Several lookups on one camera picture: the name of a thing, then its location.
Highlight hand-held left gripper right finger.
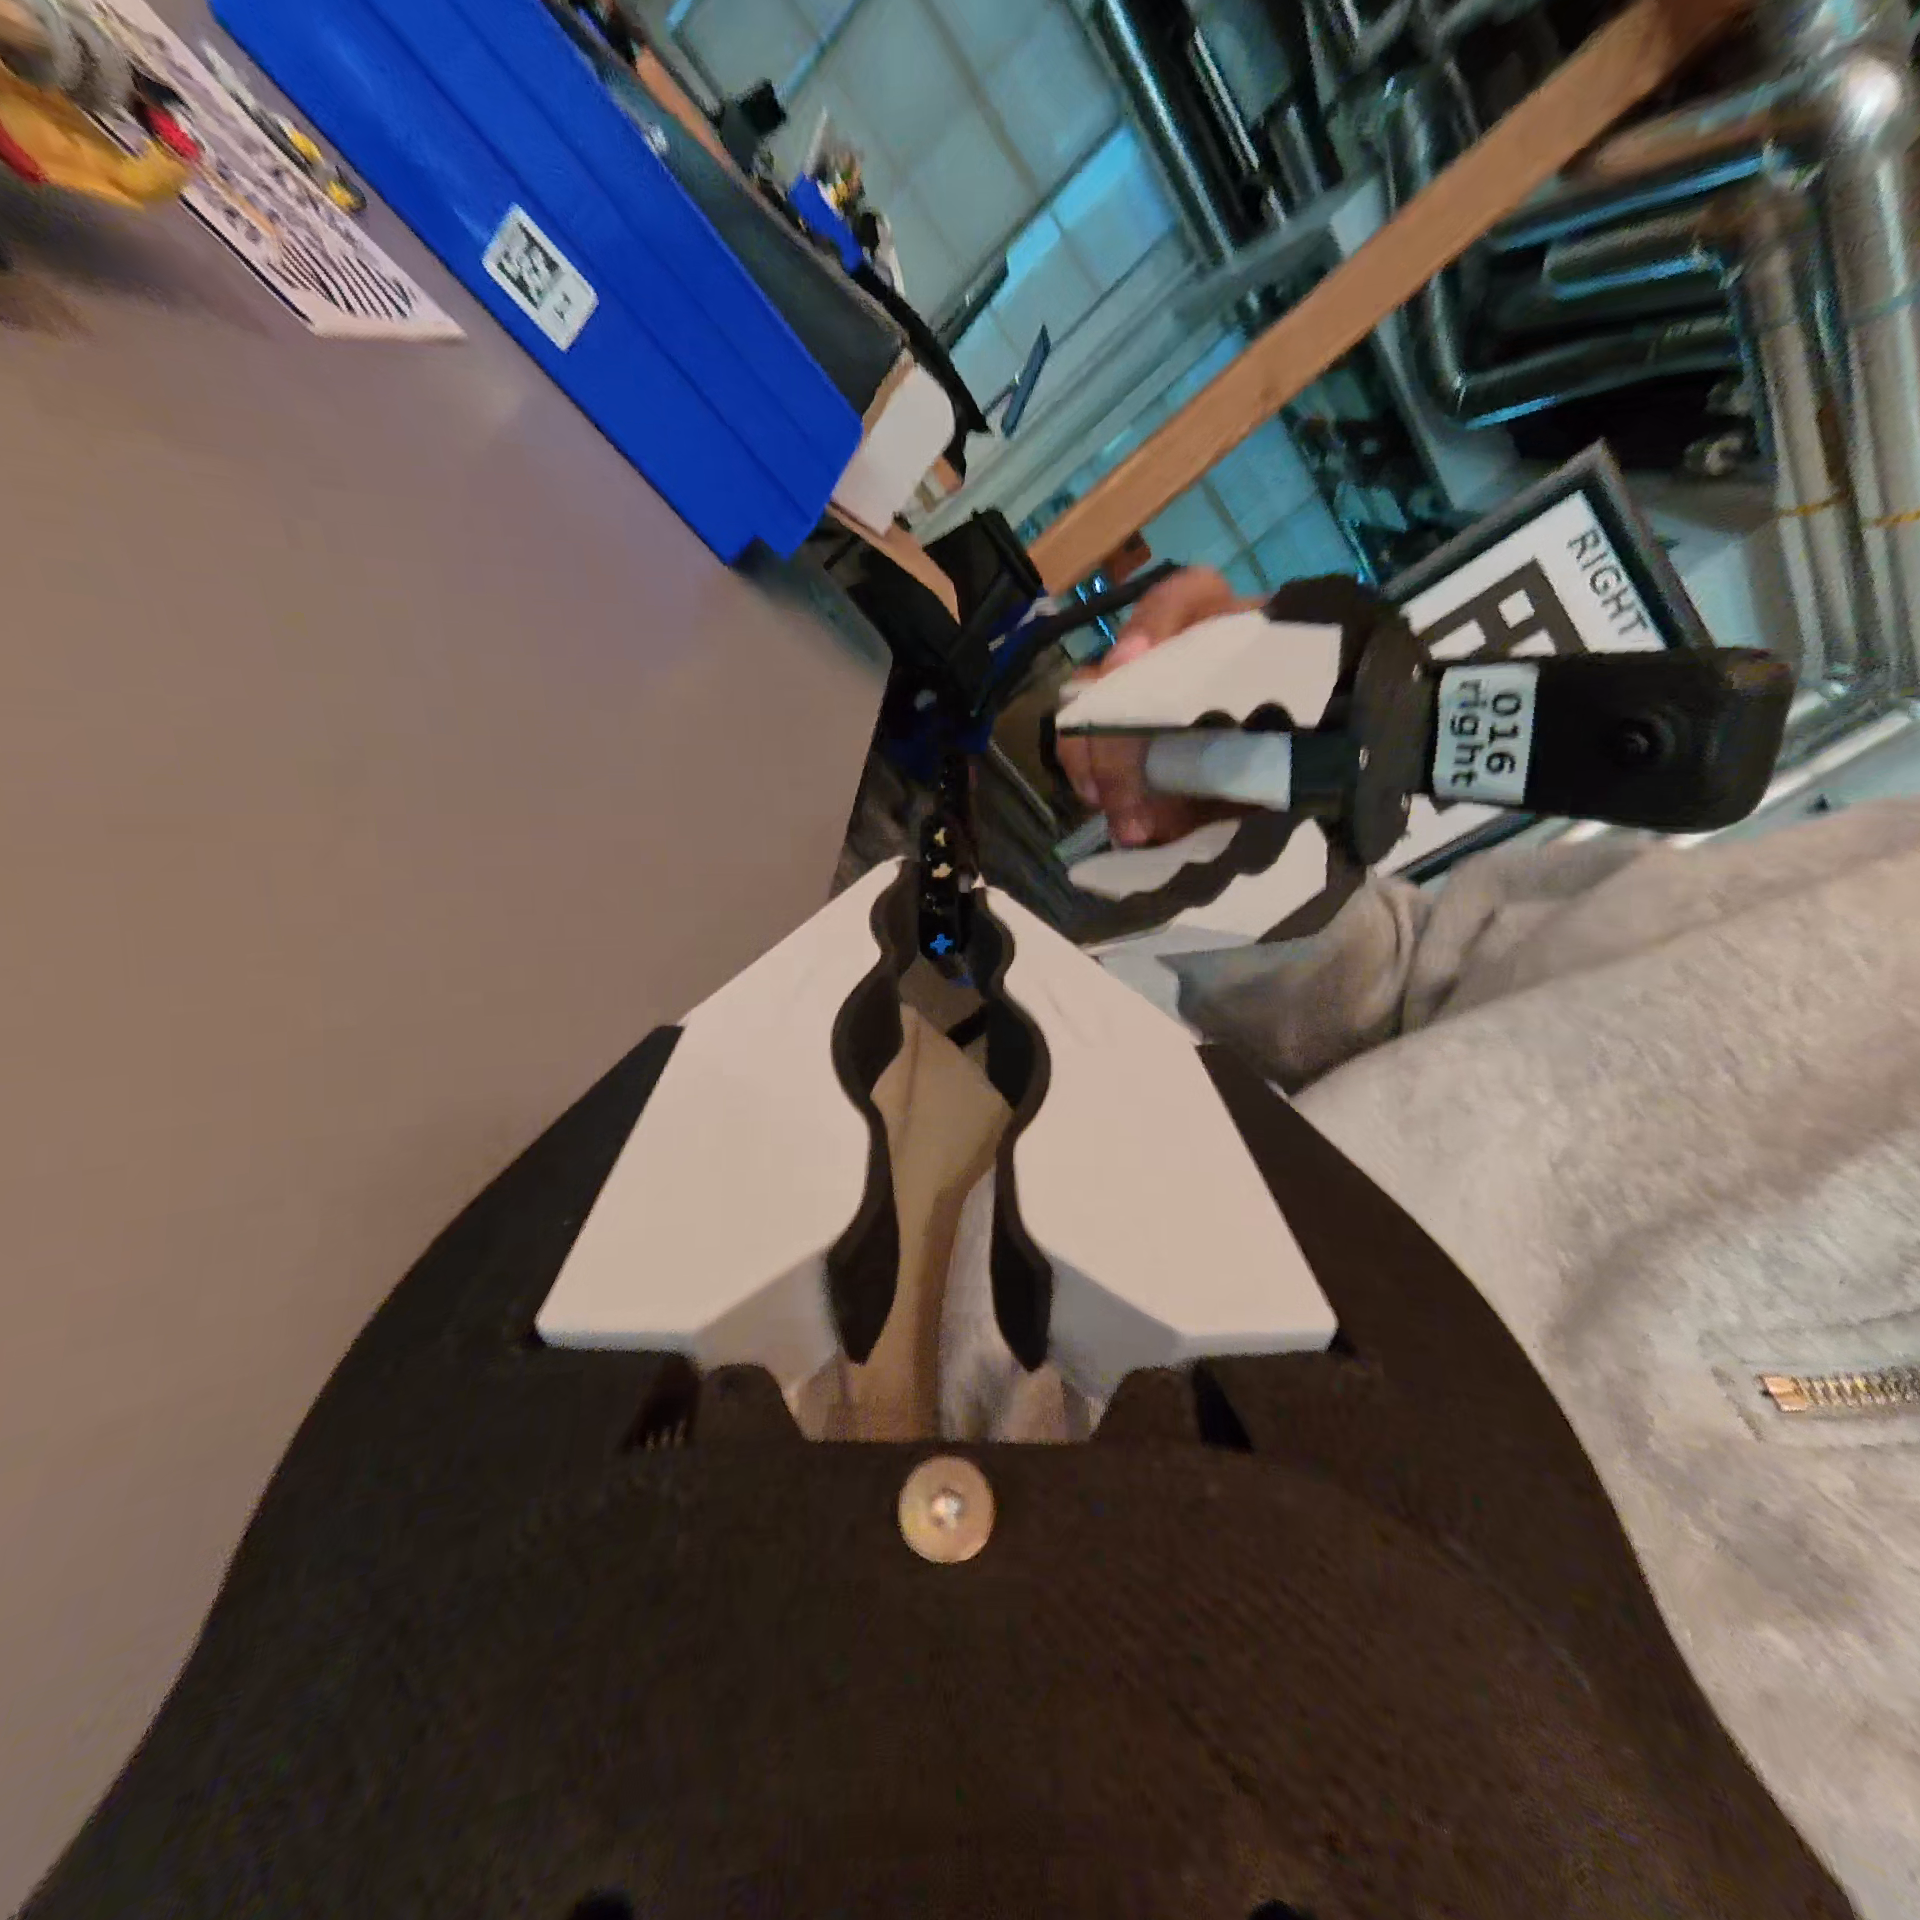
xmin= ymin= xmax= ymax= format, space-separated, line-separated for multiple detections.
xmin=972 ymin=885 xmax=1339 ymax=1424

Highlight person's right forearm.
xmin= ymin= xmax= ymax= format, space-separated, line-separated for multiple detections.
xmin=1176 ymin=796 xmax=1920 ymax=1087

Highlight wooden post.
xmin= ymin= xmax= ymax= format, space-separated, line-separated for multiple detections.
xmin=1031 ymin=0 xmax=1758 ymax=594

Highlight grey zip hoodie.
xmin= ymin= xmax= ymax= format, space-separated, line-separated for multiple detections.
xmin=1288 ymin=796 xmax=1920 ymax=1920

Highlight white printed bin tag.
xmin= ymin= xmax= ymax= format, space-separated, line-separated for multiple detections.
xmin=483 ymin=204 xmax=600 ymax=351

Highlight white cardboard box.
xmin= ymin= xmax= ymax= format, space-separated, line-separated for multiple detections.
xmin=830 ymin=359 xmax=962 ymax=534

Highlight person's right hand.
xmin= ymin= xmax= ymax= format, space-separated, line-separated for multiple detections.
xmin=1067 ymin=566 xmax=1272 ymax=847

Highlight yellow black lego model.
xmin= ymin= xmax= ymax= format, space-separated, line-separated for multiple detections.
xmin=0 ymin=0 xmax=203 ymax=213

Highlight silver metal pipes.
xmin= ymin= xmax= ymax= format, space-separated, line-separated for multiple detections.
xmin=1726 ymin=0 xmax=1920 ymax=723

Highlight blue pen holder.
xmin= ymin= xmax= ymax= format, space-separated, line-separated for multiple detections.
xmin=783 ymin=142 xmax=872 ymax=250

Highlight blue plastic bin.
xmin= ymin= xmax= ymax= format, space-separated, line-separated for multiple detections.
xmin=211 ymin=0 xmax=866 ymax=568

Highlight striped sticker sheet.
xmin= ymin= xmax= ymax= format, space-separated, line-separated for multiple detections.
xmin=83 ymin=0 xmax=470 ymax=344

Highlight small yellow black lego piece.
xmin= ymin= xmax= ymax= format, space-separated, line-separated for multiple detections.
xmin=277 ymin=127 xmax=368 ymax=214

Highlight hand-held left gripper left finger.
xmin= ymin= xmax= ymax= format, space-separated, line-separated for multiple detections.
xmin=532 ymin=858 xmax=920 ymax=1403

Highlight stacked metal frame chairs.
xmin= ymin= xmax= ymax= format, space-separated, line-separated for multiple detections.
xmin=1095 ymin=0 xmax=1824 ymax=474

